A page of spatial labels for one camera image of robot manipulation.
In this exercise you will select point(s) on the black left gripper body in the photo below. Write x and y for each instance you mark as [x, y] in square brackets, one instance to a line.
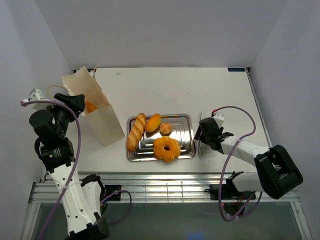
[63, 117]

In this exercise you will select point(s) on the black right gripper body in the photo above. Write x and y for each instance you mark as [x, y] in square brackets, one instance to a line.
[204, 139]

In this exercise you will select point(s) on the short loaf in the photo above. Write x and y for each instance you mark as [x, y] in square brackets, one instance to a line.
[90, 107]

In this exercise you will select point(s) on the metal tongs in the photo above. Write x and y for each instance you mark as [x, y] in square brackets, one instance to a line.
[200, 149]

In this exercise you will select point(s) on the beige paper bag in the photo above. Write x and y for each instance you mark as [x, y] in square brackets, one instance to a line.
[98, 112]

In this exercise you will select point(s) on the small round bun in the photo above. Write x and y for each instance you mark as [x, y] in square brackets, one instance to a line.
[165, 128]

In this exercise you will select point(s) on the ring shaped bread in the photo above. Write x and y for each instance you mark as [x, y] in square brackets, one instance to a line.
[166, 149]

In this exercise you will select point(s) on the orange oval bun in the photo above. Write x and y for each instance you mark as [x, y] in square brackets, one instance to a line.
[153, 123]

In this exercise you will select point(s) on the twisted loaf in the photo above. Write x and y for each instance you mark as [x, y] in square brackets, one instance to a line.
[136, 132]

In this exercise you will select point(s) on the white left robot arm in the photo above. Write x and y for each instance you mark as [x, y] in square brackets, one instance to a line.
[80, 198]

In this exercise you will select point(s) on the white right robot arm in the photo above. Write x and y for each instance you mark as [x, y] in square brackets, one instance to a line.
[276, 173]

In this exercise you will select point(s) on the blue label right corner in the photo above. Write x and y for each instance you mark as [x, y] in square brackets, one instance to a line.
[236, 69]

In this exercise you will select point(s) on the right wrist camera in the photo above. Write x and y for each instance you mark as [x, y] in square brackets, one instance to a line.
[218, 117]

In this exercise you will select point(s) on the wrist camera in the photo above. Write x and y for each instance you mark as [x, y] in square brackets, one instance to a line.
[218, 117]
[37, 94]

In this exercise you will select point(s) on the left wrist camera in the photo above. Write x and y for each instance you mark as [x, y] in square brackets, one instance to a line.
[37, 94]

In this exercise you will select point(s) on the aluminium frame rail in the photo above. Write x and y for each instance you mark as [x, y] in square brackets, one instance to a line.
[152, 188]

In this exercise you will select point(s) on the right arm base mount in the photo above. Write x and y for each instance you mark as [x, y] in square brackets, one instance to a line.
[237, 198]

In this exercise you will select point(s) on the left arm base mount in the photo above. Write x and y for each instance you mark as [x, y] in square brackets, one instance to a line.
[111, 192]

